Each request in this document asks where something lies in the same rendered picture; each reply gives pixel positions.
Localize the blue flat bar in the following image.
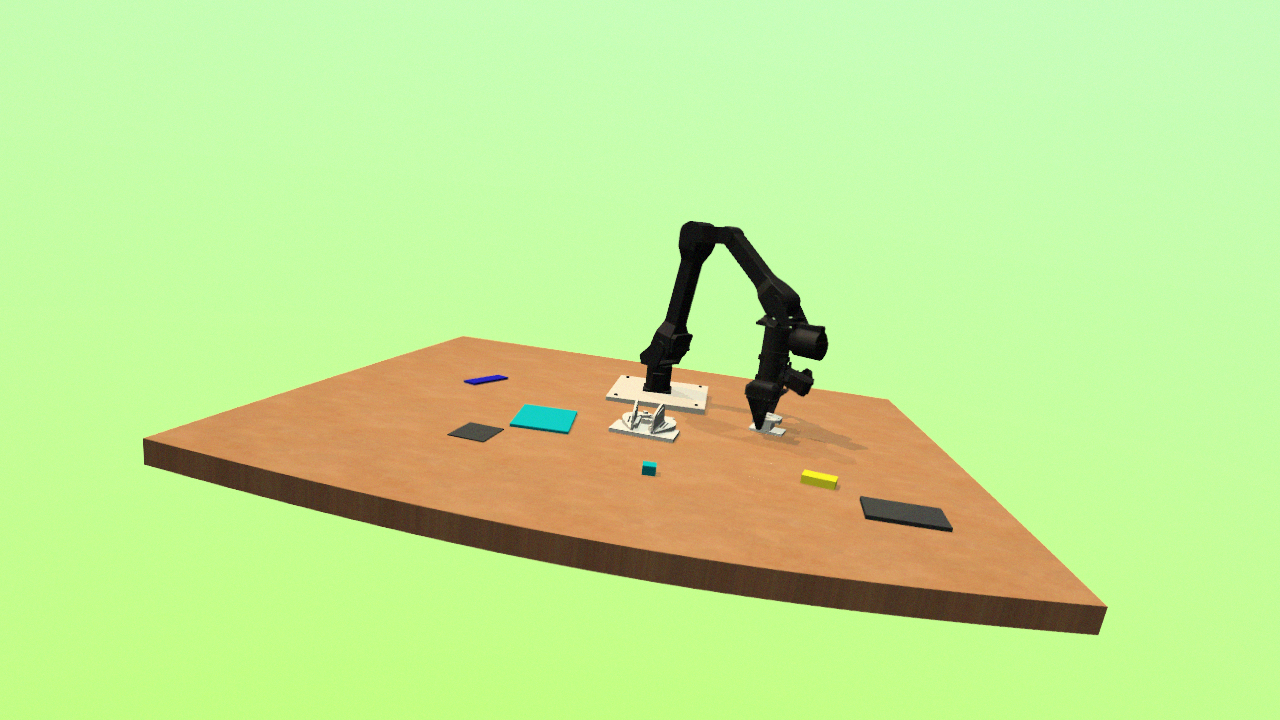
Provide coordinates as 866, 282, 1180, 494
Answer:
465, 375, 508, 386

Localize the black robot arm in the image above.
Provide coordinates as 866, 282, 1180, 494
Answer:
640, 222, 829, 396

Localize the cyan flat rectangular plate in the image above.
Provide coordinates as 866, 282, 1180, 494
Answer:
509, 404, 577, 434

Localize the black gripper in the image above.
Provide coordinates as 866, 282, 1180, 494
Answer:
744, 348, 790, 430

